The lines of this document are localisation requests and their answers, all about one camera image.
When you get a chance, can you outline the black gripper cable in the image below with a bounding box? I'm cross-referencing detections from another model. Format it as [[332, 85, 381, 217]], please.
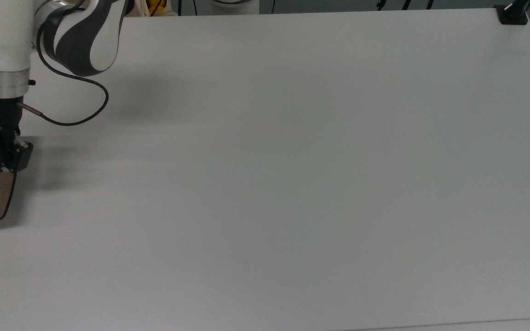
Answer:
[[17, 25, 110, 126]]

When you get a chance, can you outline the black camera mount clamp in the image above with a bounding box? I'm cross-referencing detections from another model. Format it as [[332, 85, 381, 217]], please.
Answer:
[[495, 0, 530, 26]]

